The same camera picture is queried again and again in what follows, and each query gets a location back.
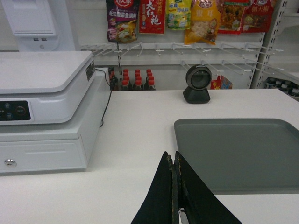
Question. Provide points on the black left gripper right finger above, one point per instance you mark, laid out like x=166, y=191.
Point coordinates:
x=198, y=202

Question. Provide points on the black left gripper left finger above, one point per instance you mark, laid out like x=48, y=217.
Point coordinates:
x=160, y=205

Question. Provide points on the grey silver tray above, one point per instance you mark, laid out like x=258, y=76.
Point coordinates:
x=241, y=156

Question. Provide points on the white cash drawer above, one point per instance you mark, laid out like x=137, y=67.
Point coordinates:
x=55, y=147

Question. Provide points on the soy sauce bottle group front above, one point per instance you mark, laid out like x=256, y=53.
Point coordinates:
x=126, y=83

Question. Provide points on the red pouch behind counter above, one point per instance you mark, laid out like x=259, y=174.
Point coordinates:
x=221, y=83

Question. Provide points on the black barcode scanner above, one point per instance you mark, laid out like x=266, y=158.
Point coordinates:
x=198, y=78

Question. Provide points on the white cash register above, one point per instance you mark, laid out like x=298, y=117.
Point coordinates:
x=43, y=87

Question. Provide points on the white slotted shelf upright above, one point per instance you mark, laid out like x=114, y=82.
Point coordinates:
x=262, y=70

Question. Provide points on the orange yellow fungus bag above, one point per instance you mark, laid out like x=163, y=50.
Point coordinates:
x=204, y=22

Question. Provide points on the red seasoning bag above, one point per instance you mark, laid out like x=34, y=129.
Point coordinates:
x=152, y=16

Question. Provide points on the red chili bag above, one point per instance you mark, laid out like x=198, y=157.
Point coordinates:
x=257, y=16

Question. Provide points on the green yellow snack bag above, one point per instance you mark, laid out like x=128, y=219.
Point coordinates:
x=178, y=14

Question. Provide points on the purple hotpot seasoning bag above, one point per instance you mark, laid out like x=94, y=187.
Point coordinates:
x=122, y=18

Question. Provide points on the red spicy food bag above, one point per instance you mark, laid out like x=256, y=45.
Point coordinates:
x=231, y=16

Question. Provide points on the white customer display screen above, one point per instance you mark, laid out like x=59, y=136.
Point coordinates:
x=42, y=25

